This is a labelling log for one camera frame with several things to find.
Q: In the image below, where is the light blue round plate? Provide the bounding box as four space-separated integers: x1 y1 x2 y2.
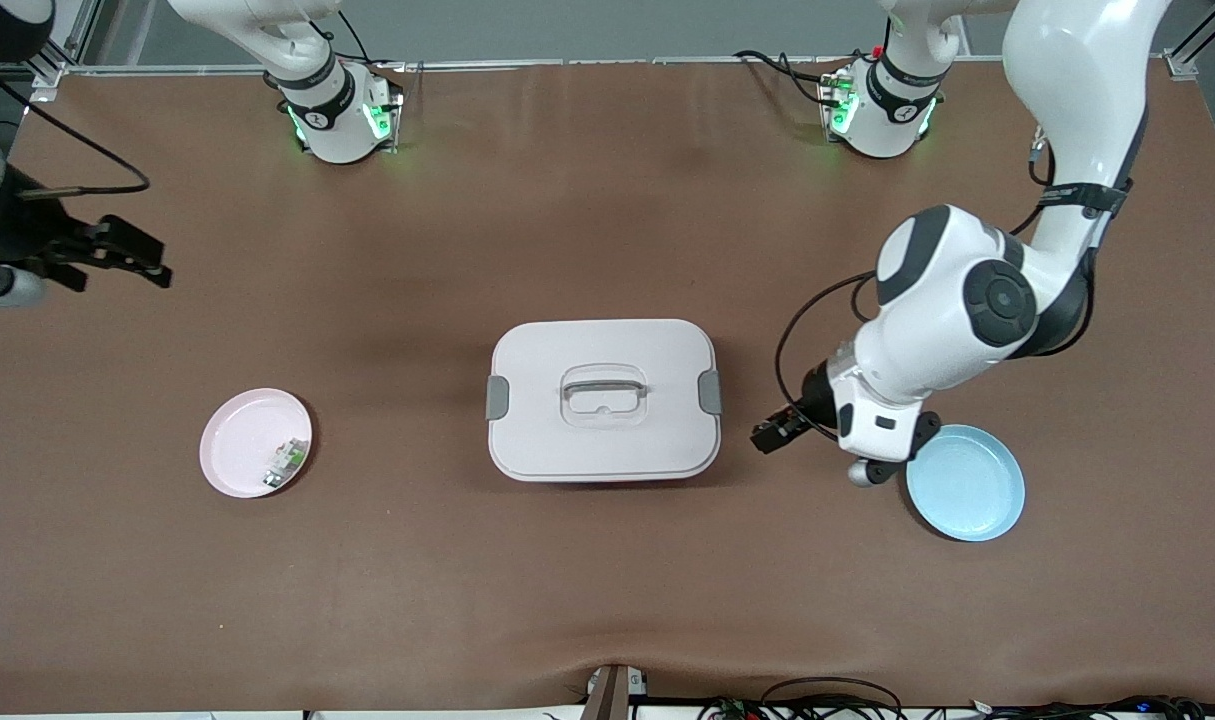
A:
905 424 1026 543

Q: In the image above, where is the pink round plate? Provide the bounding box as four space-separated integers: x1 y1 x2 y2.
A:
199 388 314 499

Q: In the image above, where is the white lidded storage box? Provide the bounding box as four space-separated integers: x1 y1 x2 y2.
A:
487 318 723 484

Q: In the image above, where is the brown table cover mat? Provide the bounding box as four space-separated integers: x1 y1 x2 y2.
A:
0 58 1215 717

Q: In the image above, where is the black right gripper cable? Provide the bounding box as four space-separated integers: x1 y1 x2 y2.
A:
0 60 152 198

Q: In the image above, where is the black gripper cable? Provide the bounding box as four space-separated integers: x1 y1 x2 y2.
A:
775 270 878 441
0 60 152 198

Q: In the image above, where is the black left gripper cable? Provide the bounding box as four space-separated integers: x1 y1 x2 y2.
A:
775 270 878 441

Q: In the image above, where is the aluminium frame profile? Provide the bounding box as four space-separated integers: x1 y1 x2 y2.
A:
27 0 103 86
1162 0 1215 81

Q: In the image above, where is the grey box lid handle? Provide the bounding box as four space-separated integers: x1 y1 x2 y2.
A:
563 378 648 403

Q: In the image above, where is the green and white switch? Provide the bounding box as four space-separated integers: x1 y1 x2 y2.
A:
262 437 308 491

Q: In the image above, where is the black looped cable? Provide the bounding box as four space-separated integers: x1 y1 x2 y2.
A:
760 677 905 720

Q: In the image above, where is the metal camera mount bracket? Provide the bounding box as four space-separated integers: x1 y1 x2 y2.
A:
582 663 650 720

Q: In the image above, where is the black arm base cable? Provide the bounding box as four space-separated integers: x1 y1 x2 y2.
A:
733 50 843 111

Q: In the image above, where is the silver table edge rail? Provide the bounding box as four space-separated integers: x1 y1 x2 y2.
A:
62 55 1168 76

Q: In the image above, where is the black cable bundle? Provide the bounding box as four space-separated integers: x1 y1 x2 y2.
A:
967 695 1215 720

